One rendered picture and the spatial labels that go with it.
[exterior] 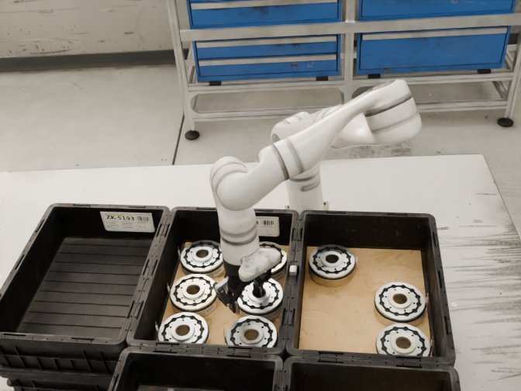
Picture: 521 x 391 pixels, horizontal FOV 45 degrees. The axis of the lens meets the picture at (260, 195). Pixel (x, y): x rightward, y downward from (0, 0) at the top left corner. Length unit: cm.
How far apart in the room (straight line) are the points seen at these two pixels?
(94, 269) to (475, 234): 98
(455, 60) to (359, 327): 215
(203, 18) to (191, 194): 138
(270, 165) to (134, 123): 256
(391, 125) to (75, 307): 79
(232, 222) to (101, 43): 317
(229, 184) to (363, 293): 46
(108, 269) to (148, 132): 206
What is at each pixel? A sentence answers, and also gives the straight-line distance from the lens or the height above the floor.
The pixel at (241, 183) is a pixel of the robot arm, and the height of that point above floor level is 121.
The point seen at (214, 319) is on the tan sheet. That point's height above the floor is 83.
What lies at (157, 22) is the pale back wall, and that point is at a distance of 407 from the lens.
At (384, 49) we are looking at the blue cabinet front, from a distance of 317.
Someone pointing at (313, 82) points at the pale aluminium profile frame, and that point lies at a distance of 320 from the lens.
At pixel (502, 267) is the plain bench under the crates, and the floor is 70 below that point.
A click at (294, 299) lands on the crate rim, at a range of 123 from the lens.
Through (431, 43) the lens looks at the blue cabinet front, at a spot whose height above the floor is 47.
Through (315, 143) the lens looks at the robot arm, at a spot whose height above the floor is 124.
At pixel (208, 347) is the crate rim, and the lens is 118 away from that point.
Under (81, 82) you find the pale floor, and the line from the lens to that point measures 414.
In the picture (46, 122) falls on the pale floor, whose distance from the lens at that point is 380.
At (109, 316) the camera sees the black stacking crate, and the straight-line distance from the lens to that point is 141.
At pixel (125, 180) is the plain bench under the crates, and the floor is 70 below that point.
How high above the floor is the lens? 186
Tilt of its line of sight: 39 degrees down
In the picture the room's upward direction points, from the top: 5 degrees counter-clockwise
